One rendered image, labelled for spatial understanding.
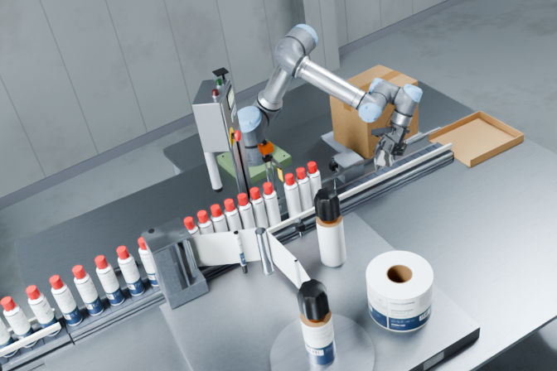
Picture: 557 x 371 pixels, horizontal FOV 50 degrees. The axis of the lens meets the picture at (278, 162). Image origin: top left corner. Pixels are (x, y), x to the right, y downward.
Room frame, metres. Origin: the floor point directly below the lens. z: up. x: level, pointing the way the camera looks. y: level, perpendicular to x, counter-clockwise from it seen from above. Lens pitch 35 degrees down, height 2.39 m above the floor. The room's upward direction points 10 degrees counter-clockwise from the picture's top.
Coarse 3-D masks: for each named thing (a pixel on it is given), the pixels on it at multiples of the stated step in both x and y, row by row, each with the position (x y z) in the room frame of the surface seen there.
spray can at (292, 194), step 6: (288, 174) 1.78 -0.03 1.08; (288, 180) 1.76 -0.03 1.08; (288, 186) 1.76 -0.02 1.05; (294, 186) 1.76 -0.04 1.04; (288, 192) 1.75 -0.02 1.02; (294, 192) 1.75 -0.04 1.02; (288, 198) 1.75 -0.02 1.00; (294, 198) 1.75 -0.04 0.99; (288, 204) 1.76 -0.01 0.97; (294, 204) 1.75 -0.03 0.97; (288, 210) 1.76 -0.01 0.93; (294, 210) 1.75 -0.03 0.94; (300, 210) 1.76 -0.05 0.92
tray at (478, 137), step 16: (480, 112) 2.31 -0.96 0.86; (448, 128) 2.24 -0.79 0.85; (464, 128) 2.24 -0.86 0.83; (480, 128) 2.22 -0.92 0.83; (496, 128) 2.20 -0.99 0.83; (512, 128) 2.13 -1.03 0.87; (464, 144) 2.12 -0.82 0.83; (480, 144) 2.11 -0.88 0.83; (496, 144) 2.08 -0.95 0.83; (512, 144) 2.05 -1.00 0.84; (464, 160) 2.01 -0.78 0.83; (480, 160) 1.98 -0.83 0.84
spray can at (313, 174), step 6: (312, 162) 1.83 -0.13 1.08; (312, 168) 1.81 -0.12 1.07; (306, 174) 1.82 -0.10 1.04; (312, 174) 1.81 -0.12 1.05; (318, 174) 1.81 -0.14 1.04; (312, 180) 1.80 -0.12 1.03; (318, 180) 1.80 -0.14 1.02; (312, 186) 1.80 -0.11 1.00; (318, 186) 1.80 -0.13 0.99; (312, 192) 1.80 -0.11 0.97; (312, 198) 1.80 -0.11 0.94; (312, 204) 1.80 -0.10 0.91
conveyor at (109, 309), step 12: (420, 156) 2.03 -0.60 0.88; (384, 168) 1.99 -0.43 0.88; (360, 180) 1.94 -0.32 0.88; (384, 180) 1.91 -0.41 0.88; (360, 192) 1.86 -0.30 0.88; (288, 216) 1.79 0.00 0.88; (312, 216) 1.76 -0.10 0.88; (288, 228) 1.72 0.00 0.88; (156, 288) 1.52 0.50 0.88; (108, 300) 1.51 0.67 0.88; (132, 300) 1.49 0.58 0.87; (84, 312) 1.47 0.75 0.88; (108, 312) 1.45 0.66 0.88; (84, 324) 1.41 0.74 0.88
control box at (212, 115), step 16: (208, 80) 1.86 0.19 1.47; (224, 80) 1.84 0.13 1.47; (208, 96) 1.75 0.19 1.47; (224, 96) 1.74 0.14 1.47; (208, 112) 1.70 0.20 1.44; (224, 112) 1.70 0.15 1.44; (208, 128) 1.70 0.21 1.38; (224, 128) 1.69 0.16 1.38; (208, 144) 1.70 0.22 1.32; (224, 144) 1.69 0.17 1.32
